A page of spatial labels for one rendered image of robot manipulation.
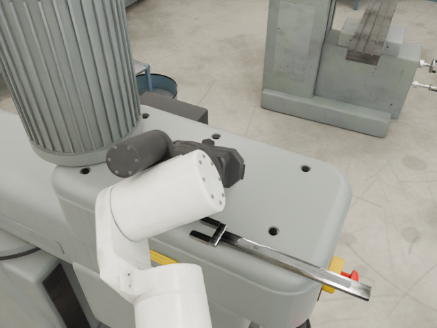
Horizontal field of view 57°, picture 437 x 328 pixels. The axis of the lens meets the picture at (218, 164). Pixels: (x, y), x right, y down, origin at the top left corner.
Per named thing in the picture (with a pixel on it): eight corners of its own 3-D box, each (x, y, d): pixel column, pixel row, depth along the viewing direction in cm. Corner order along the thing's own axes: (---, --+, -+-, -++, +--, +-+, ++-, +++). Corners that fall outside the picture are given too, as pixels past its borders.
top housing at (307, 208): (343, 227, 78) (363, 166, 67) (298, 351, 61) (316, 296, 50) (141, 153, 94) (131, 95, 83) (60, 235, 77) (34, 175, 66)
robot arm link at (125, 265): (194, 174, 45) (217, 296, 38) (127, 201, 47) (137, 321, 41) (164, 149, 40) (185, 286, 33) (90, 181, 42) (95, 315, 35)
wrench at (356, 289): (372, 283, 51) (374, 279, 51) (366, 310, 49) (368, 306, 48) (202, 218, 59) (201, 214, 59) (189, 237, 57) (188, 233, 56)
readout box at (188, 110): (211, 163, 123) (211, 105, 109) (197, 182, 117) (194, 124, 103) (156, 144, 130) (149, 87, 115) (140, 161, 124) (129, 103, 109)
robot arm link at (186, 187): (241, 196, 48) (223, 231, 37) (163, 225, 51) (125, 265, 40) (203, 108, 47) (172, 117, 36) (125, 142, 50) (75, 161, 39)
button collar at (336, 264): (339, 273, 71) (347, 252, 67) (330, 301, 67) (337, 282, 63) (328, 268, 71) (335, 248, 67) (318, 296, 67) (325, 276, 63)
